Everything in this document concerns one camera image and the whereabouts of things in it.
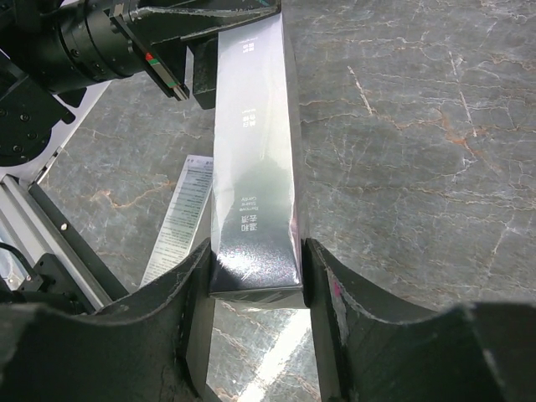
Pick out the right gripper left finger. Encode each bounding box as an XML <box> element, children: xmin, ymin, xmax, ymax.
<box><xmin>1</xmin><ymin>241</ymin><xmax>212</xmax><ymax>401</ymax></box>

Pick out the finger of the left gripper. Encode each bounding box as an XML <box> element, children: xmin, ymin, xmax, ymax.
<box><xmin>190</xmin><ymin>36</ymin><xmax>218</xmax><ymax>110</ymax></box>
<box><xmin>129</xmin><ymin>1</ymin><xmax>281</xmax><ymax>44</ymax></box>

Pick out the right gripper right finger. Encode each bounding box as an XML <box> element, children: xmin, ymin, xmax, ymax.
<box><xmin>302</xmin><ymin>239</ymin><xmax>535</xmax><ymax>401</ymax></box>

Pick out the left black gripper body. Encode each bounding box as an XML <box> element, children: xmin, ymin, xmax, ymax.
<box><xmin>1</xmin><ymin>1</ymin><xmax>189</xmax><ymax>101</ymax></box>

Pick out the silver toothpaste box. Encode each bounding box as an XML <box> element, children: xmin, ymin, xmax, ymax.
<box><xmin>209</xmin><ymin>14</ymin><xmax>305</xmax><ymax>309</ymax></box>
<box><xmin>140</xmin><ymin>155</ymin><xmax>214</xmax><ymax>286</ymax></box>

